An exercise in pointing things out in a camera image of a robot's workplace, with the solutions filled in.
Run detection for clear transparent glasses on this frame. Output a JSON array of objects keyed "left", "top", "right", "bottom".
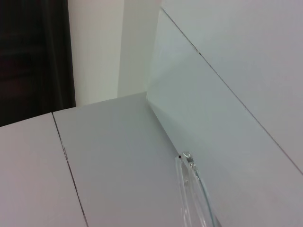
[{"left": 174, "top": 150, "right": 223, "bottom": 227}]

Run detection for dark curtain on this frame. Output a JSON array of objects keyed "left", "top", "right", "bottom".
[{"left": 0, "top": 0, "right": 77, "bottom": 128}]

